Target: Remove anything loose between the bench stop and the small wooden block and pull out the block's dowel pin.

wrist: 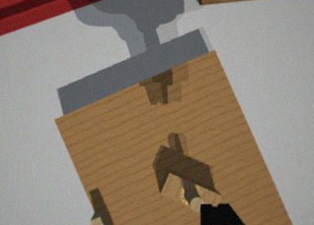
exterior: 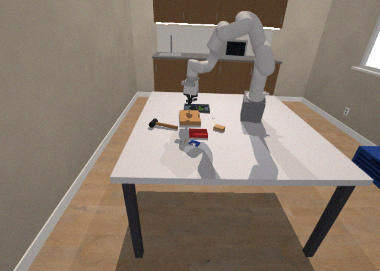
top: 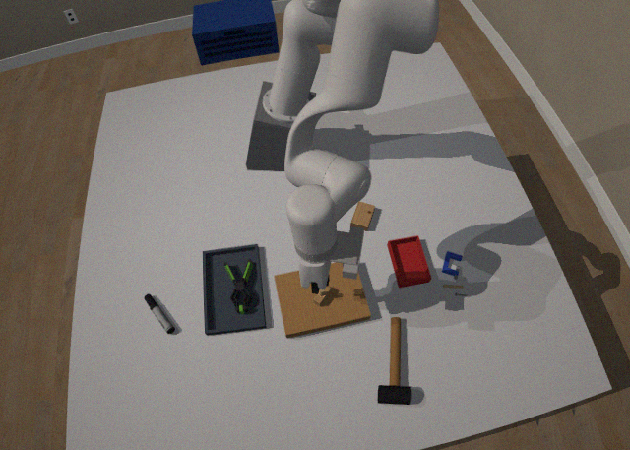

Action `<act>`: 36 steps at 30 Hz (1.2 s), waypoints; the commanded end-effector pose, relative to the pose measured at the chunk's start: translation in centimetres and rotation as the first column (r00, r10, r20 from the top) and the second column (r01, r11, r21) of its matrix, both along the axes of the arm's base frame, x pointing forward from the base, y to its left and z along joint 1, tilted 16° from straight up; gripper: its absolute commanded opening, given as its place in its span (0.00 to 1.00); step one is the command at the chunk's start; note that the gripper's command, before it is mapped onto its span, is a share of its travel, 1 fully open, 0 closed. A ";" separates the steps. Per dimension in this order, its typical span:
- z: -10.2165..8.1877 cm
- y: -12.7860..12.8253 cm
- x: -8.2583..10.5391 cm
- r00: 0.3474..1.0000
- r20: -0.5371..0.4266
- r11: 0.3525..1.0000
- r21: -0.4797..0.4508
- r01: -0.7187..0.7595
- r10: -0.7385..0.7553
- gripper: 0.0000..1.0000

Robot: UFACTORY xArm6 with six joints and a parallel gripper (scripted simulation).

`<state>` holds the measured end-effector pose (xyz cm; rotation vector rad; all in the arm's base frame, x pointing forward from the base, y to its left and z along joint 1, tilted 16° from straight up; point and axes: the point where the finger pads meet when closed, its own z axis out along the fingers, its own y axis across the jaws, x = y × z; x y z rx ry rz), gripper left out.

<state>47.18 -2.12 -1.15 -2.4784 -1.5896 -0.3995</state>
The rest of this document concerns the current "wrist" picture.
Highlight small light wooden block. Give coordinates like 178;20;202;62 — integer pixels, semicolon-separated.
159;168;222;207

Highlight light wooden board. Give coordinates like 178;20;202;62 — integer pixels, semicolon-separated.
54;50;292;225

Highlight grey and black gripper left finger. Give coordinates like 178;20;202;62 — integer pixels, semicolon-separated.
200;204;227;225

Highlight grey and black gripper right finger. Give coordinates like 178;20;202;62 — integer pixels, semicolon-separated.
215;203;244;225

